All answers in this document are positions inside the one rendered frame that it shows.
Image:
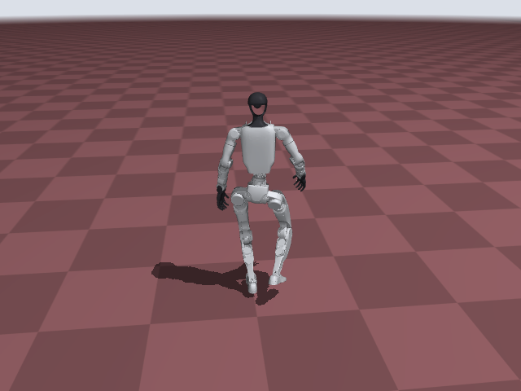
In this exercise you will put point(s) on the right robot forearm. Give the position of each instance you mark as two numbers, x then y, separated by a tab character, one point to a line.
300	169

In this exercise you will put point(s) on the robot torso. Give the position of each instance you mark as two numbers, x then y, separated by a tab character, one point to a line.
258	149

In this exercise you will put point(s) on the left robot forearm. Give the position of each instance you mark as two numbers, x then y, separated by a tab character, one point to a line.
222	177

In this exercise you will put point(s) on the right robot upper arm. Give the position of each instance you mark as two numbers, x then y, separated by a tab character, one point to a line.
282	133

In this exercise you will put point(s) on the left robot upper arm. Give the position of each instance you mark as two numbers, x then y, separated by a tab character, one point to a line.
229	147

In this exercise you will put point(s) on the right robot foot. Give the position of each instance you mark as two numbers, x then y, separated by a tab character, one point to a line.
274	280

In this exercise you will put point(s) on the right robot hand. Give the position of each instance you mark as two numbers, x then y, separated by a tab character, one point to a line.
302	182

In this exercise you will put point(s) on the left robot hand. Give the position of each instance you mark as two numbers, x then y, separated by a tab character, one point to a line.
220	198

